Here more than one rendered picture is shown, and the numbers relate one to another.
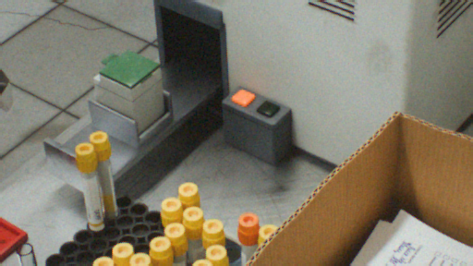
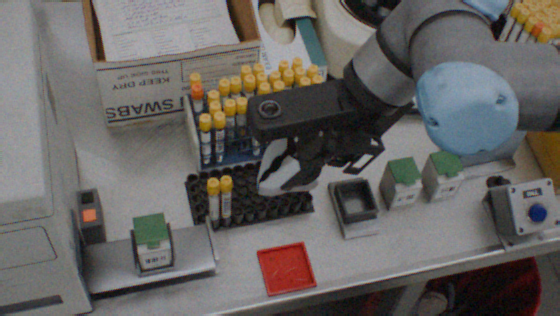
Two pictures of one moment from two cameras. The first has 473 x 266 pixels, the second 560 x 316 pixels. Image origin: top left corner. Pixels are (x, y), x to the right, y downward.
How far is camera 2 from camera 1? 1.14 m
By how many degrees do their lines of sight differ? 82
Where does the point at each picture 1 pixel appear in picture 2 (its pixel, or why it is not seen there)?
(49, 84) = not seen: outside the picture
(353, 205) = (144, 76)
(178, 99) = (114, 254)
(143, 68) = (144, 220)
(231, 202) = (144, 200)
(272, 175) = (109, 201)
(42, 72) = not seen: outside the picture
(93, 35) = not seen: outside the picture
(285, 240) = (201, 54)
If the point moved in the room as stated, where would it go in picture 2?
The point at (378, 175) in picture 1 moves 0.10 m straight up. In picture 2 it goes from (118, 79) to (109, 28)
